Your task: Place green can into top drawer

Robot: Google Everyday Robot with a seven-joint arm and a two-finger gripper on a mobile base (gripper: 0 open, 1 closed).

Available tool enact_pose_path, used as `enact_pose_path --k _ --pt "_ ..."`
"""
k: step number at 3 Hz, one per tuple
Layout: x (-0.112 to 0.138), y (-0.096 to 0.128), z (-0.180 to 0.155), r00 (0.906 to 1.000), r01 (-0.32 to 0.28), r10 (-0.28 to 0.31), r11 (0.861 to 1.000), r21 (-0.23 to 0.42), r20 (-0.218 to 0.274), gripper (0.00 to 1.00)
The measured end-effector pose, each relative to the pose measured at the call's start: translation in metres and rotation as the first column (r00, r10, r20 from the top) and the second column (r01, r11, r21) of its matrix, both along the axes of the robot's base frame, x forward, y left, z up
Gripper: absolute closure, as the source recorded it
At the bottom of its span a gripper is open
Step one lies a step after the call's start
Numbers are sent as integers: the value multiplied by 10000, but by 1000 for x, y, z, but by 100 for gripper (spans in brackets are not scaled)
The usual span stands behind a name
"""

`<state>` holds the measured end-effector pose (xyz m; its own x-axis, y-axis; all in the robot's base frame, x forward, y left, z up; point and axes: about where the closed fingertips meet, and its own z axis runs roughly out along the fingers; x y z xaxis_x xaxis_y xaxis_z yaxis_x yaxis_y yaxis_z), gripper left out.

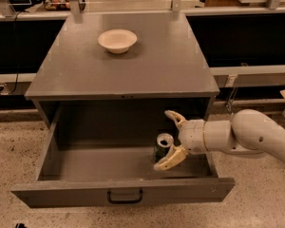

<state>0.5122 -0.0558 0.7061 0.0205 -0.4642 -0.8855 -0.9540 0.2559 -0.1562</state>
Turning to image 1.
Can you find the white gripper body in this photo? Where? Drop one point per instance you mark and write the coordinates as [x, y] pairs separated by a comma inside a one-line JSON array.
[[193, 134]]

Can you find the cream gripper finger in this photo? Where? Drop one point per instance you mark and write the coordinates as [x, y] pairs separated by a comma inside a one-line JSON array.
[[175, 156], [176, 117]]

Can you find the green soda can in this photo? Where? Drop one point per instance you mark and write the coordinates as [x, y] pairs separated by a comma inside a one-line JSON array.
[[162, 145]]

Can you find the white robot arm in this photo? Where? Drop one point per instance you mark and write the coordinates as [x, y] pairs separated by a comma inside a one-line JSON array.
[[249, 133]]

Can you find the open grey top drawer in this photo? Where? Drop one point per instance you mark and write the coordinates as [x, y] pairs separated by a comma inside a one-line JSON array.
[[91, 149]]

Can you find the grey cabinet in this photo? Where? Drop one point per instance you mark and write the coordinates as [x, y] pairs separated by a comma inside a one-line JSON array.
[[166, 61]]

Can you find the white paper bowl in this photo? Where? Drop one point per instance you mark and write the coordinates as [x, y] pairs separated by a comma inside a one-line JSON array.
[[117, 41]]

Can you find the black drawer handle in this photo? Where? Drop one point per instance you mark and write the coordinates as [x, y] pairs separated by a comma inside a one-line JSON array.
[[124, 196]]

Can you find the metal bracket on rail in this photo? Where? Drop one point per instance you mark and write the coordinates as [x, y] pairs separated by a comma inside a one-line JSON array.
[[230, 83]]

